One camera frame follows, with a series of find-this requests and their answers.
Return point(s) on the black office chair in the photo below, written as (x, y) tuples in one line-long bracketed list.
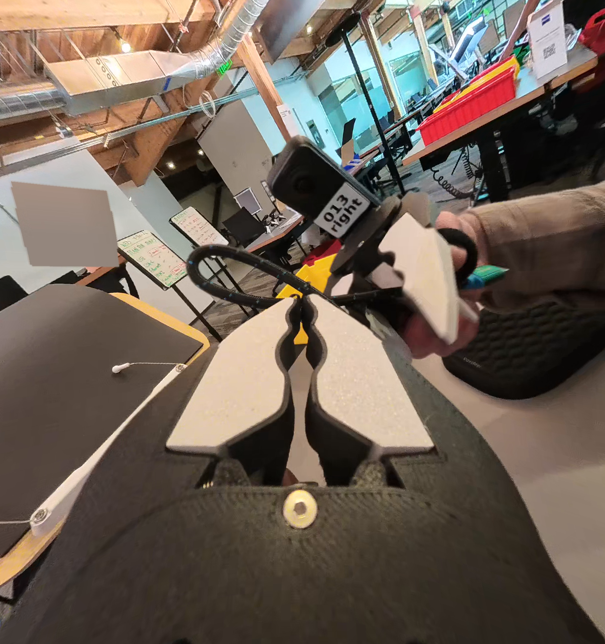
[(242, 226)]

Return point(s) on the rectangular metal duct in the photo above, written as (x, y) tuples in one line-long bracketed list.
[(121, 75)]

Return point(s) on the whiteboard on black stand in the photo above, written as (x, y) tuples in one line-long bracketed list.
[(197, 226)]

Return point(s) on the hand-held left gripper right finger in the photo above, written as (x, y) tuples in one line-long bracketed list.
[(363, 387)]

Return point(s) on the grey framed picture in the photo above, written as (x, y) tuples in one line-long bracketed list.
[(247, 200)]

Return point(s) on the long grey desk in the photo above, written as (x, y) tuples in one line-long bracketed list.
[(277, 229)]

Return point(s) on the whiteboard with green writing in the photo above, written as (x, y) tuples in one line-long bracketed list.
[(151, 259)]

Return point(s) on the red storage bin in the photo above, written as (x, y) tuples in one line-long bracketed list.
[(322, 251)]

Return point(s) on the green exit sign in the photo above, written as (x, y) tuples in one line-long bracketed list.
[(224, 67)]

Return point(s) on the round silver duct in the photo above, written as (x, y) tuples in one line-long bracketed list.
[(227, 40)]

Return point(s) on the long red plastic bin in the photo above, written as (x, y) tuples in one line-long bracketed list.
[(463, 113)]

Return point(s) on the wooden-edged black board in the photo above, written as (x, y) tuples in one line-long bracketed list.
[(56, 352)]

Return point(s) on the wooden-edged desk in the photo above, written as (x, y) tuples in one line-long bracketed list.
[(529, 86)]

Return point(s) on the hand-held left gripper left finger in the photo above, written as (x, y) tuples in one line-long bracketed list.
[(242, 382)]

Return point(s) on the red bag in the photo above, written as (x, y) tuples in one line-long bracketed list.
[(604, 30)]

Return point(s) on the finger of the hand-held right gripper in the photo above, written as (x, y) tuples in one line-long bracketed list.
[(389, 336), (423, 271)]

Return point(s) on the white printed sign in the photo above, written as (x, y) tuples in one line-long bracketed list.
[(546, 30)]

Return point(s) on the person's right hand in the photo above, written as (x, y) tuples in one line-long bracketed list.
[(446, 221)]

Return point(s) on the white paper notice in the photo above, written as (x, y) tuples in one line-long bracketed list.
[(286, 118)]

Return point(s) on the white plastic bar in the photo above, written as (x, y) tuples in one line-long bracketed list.
[(53, 523)]

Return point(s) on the shallow yellow bin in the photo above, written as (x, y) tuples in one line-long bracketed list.
[(506, 63)]

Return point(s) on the black mouse pad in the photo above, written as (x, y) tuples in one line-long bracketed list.
[(534, 347)]

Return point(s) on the person's right forearm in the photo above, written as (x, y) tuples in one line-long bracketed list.
[(544, 236)]

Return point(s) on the yellow plastic bin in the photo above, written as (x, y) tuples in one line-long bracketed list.
[(312, 271)]

